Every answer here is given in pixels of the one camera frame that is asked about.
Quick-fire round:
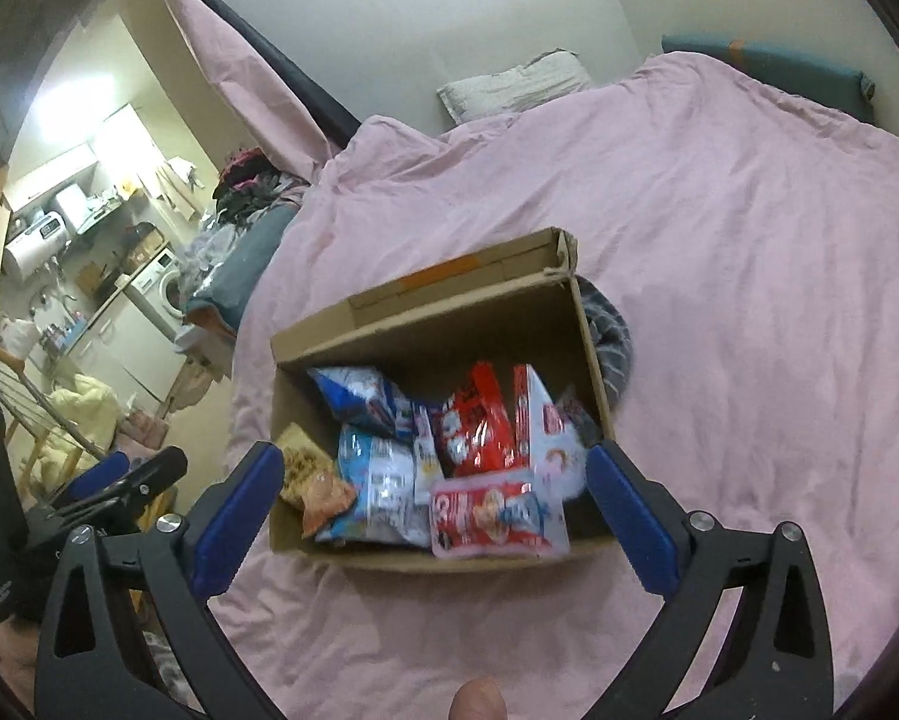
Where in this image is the pink hanging sheet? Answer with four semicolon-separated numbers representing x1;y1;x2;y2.
164;0;339;184

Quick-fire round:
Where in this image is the pile of clothes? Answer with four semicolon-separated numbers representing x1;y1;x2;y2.
178;149;311;338

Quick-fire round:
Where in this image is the right hand thumb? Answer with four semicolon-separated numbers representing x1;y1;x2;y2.
448;676;508;720

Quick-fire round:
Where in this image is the yellow snack packet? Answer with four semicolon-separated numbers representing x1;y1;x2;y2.
275;422;356;539

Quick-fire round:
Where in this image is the yellow cloth bundle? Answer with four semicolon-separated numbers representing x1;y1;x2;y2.
33;374;124;493

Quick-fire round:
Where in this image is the teal bed cushion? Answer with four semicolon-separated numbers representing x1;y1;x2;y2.
661;32;876;124

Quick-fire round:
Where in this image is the brown cardboard box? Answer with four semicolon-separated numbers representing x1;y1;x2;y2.
267;226;621;577

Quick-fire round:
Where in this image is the white kitchen cabinet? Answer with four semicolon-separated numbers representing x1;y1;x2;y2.
67;294;186;413

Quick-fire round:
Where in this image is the pink bed duvet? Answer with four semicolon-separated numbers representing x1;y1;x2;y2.
214;54;899;718

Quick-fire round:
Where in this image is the white washing machine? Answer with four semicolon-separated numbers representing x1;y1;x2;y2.
125;245;184;341

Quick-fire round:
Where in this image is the grey dark garment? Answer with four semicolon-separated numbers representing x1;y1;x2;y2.
577;277;633;410

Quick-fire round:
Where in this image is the red white snack bag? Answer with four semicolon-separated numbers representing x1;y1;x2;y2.
513;364;586;500

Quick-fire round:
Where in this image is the blue white snack bag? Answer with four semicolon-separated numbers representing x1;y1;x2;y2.
308;366;415;442
314;424;430;550

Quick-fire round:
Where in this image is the pink red noodle packet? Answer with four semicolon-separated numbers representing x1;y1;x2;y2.
428;468;570;559

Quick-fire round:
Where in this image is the white water heater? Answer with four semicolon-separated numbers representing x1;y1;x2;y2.
4;211;70;281

